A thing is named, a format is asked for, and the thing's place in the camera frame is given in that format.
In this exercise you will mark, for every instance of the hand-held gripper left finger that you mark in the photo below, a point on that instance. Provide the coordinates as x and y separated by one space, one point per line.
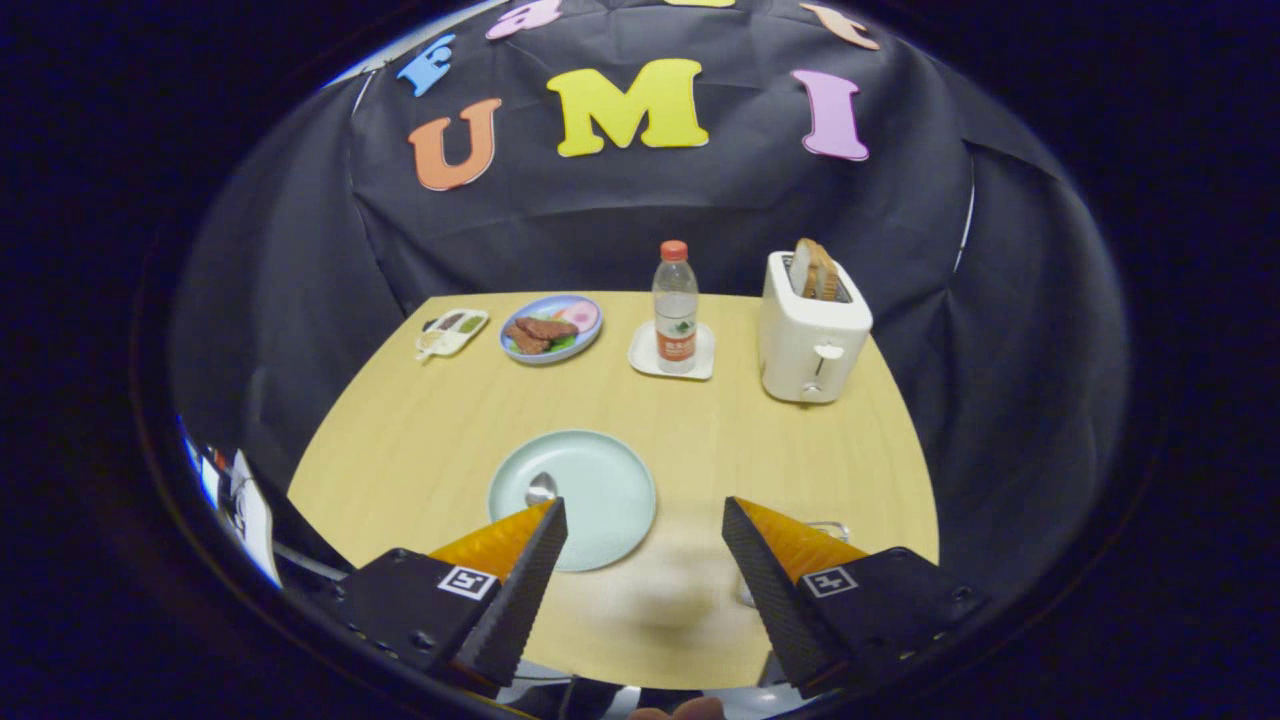
520 595

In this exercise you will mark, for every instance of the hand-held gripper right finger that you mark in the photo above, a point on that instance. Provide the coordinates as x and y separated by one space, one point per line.
770 595

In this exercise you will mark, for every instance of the metal spoon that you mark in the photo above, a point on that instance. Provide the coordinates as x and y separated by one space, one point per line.
541 488

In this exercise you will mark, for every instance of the light green round plate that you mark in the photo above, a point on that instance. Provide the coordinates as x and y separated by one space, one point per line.
600 490

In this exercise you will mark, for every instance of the white toaster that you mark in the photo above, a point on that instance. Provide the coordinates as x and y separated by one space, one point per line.
805 350

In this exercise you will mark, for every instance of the brown meat slice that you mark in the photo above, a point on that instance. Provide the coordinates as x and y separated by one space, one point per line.
548 328
525 342

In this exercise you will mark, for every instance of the white square coaster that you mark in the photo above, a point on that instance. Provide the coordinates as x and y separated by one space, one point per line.
640 355

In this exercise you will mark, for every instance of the white divided sauce dish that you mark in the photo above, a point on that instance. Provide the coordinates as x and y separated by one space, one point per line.
452 332

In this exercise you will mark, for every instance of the white printed sheet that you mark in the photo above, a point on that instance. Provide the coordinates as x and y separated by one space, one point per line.
255 520

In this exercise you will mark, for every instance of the pink round ham slice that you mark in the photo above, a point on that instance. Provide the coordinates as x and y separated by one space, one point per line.
581 316

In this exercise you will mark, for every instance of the blue round plate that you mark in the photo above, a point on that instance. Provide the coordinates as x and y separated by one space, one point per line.
545 305

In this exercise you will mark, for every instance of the clear water bottle red cap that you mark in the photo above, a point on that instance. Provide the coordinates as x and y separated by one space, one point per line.
675 310

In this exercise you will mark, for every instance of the toast bread slice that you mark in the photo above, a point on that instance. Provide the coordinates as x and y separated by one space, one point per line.
826 280
800 265

